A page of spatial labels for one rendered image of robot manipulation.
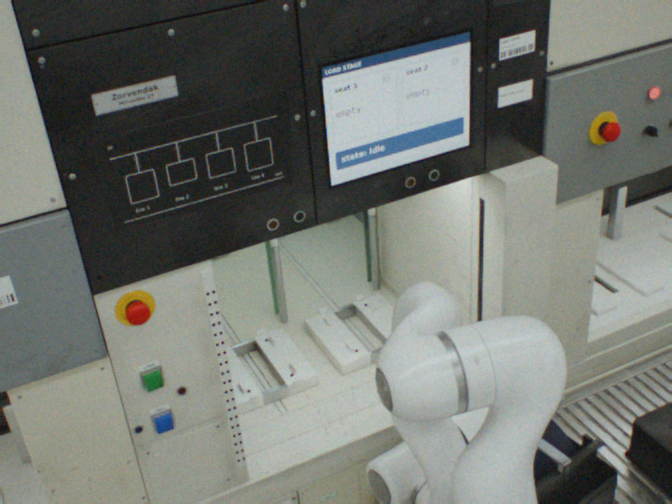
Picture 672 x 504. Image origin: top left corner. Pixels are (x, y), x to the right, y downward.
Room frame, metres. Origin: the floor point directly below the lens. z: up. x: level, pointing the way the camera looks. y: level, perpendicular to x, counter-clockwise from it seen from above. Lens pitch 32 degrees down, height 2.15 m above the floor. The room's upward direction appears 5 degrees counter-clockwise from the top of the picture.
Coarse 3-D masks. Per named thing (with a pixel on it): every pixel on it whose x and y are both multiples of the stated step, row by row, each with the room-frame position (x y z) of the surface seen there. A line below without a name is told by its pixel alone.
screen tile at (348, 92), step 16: (352, 80) 1.33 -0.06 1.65; (368, 80) 1.35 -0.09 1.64; (336, 96) 1.32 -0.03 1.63; (352, 96) 1.33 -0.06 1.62; (368, 96) 1.34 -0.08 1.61; (384, 96) 1.36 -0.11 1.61; (384, 112) 1.36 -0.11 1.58; (336, 128) 1.32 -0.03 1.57; (352, 128) 1.33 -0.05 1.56; (368, 128) 1.34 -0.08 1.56; (384, 128) 1.36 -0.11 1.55; (336, 144) 1.32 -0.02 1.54
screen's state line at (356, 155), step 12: (456, 120) 1.41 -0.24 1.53; (408, 132) 1.37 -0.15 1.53; (420, 132) 1.38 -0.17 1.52; (432, 132) 1.39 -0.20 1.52; (444, 132) 1.40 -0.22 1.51; (456, 132) 1.41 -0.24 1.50; (372, 144) 1.35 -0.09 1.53; (384, 144) 1.35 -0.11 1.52; (396, 144) 1.36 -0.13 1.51; (408, 144) 1.37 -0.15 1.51; (420, 144) 1.38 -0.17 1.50; (336, 156) 1.32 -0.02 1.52; (348, 156) 1.33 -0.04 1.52; (360, 156) 1.34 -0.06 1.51; (372, 156) 1.34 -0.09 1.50; (384, 156) 1.35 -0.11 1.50; (336, 168) 1.32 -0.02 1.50
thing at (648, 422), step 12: (660, 408) 1.34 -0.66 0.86; (636, 420) 1.31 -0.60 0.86; (648, 420) 1.30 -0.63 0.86; (660, 420) 1.30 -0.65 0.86; (636, 432) 1.29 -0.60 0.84; (648, 432) 1.27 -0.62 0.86; (660, 432) 1.27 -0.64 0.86; (636, 444) 1.29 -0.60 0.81; (648, 444) 1.26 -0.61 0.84; (660, 444) 1.24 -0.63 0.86; (636, 456) 1.28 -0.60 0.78; (648, 456) 1.26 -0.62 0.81; (660, 456) 1.23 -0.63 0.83; (648, 468) 1.25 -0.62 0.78; (660, 468) 1.22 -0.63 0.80; (660, 480) 1.22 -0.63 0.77
